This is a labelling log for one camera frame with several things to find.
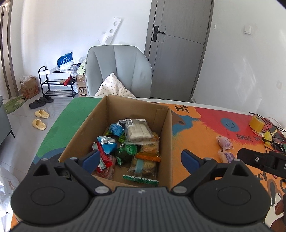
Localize brown printed carton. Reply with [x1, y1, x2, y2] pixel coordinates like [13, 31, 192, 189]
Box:
[20, 75, 39, 99]

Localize black slippers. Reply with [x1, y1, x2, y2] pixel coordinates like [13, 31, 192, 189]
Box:
[29, 95, 54, 109]

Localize yellow tape roll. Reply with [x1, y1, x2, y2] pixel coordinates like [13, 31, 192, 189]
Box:
[249, 115, 265, 132]

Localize brown cardboard box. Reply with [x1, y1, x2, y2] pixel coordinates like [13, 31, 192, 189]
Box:
[59, 95, 172, 188]

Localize grey room door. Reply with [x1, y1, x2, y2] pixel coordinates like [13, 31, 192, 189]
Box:
[146, 1, 212, 102]

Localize blue snack packet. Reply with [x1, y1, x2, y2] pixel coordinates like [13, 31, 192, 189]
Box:
[107, 122, 125, 137]
[97, 136, 117, 155]

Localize teal striped cracker packet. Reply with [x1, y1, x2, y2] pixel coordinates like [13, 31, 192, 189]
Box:
[123, 158, 159, 186]

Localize black metal shoe rack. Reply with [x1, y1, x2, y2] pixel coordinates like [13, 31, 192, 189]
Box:
[38, 66, 77, 98]

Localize colourful cartoon table mat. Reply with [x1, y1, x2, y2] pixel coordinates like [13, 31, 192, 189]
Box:
[10, 96, 286, 232]

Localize orange label bread packet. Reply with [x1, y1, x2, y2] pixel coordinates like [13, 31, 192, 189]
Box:
[135, 141, 161, 162]

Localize clear white wafer packet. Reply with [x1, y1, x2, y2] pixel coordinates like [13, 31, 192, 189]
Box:
[119, 119, 155, 143]

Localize yellow slippers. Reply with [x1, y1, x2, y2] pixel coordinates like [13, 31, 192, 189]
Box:
[32, 109, 50, 131]

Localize red candy bar packet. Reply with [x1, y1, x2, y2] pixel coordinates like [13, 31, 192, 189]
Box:
[92, 143, 116, 180]

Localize purple bread packet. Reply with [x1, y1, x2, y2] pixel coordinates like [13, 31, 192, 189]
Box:
[218, 150, 235, 163]

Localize dotted white cushion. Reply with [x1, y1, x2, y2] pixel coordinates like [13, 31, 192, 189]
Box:
[95, 72, 135, 98]

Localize green snack packet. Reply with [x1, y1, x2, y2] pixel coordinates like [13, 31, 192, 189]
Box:
[115, 144, 137, 166]

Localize grey upholstered chair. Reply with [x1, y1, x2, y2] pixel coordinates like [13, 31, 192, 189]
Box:
[85, 44, 153, 98]

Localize pink small snack packet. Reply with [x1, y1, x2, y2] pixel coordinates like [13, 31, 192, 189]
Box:
[216, 135, 234, 150]

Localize white foam board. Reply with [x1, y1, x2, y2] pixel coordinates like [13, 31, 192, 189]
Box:
[98, 17, 122, 45]

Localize yellow plastic toy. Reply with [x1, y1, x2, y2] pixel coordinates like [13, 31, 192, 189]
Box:
[263, 129, 277, 142]

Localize blue plastic bag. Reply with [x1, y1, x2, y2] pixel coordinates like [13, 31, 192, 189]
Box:
[57, 52, 73, 67]

